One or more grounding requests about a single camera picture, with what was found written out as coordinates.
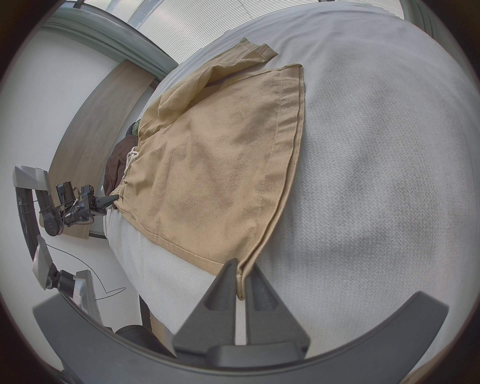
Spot tan shorts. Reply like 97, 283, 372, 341
112, 37, 307, 301

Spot window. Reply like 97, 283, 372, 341
80, 0, 406, 73

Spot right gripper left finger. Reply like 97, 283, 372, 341
172, 257, 241, 359

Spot bed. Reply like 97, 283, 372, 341
49, 0, 480, 376

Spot black cable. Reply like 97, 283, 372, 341
49, 245, 127, 301

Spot brown garment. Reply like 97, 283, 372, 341
103, 134, 142, 200

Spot blue-green curtain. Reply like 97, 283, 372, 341
403, 0, 451, 43
43, 9, 179, 82

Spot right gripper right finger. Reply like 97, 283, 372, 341
244, 262, 312, 355

